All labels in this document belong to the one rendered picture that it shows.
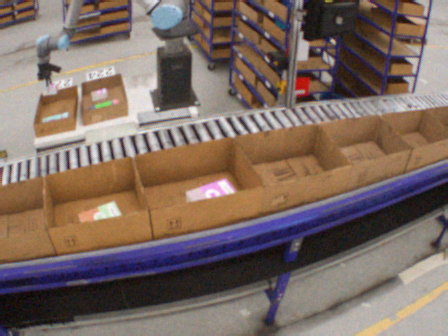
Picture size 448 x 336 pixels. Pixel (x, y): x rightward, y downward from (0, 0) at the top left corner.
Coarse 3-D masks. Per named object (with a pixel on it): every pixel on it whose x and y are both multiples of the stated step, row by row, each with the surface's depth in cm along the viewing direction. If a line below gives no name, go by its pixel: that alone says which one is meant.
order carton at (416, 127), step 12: (396, 120) 197; (408, 120) 201; (420, 120) 205; (432, 120) 196; (408, 132) 208; (420, 132) 208; (432, 132) 198; (444, 132) 187; (408, 144) 172; (420, 144) 201; (432, 144) 174; (444, 144) 179; (420, 156) 176; (432, 156) 181; (444, 156) 187; (408, 168) 178; (420, 168) 183
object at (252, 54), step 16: (288, 0) 241; (304, 0) 247; (288, 16) 249; (240, 32) 336; (288, 32) 258; (240, 48) 356; (256, 48) 312; (320, 48) 278; (336, 48) 280; (256, 64) 331; (336, 64) 288; (320, 80) 318; (256, 96) 335
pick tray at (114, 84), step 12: (84, 84) 245; (96, 84) 248; (108, 84) 252; (120, 84) 254; (84, 96) 247; (108, 96) 245; (120, 96) 245; (84, 108) 235; (96, 108) 218; (108, 108) 221; (120, 108) 225; (84, 120) 220; (96, 120) 223; (108, 120) 226
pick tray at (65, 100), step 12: (48, 96) 238; (60, 96) 241; (72, 96) 244; (48, 108) 236; (60, 108) 236; (72, 108) 236; (36, 120) 217; (60, 120) 211; (72, 120) 215; (36, 132) 211; (48, 132) 214; (60, 132) 217
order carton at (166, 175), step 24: (192, 144) 163; (216, 144) 167; (144, 168) 162; (168, 168) 166; (192, 168) 170; (216, 168) 174; (240, 168) 166; (144, 192) 165; (168, 192) 166; (240, 192) 144; (168, 216) 140; (192, 216) 144; (216, 216) 148; (240, 216) 152
